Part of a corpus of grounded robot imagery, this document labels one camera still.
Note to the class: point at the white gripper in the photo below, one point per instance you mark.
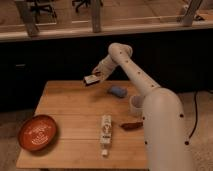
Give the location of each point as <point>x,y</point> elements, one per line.
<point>105,68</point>

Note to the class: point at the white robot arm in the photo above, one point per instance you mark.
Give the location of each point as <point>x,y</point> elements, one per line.
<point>165,136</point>

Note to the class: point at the white plastic cup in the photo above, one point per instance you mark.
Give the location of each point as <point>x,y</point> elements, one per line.
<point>135,104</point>

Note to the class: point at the wooden table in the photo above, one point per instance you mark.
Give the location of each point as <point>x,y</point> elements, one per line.
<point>77,110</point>

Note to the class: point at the white tube bottle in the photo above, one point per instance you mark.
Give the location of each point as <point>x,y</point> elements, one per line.
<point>106,134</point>

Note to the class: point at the red chili pepper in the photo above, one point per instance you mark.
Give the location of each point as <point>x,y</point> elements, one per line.
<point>131,126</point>

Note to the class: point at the black office chair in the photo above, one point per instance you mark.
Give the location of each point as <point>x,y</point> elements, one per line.
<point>78,3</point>
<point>37,8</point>

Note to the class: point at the orange patterned bowl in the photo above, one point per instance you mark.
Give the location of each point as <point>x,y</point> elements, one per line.
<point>37,132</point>

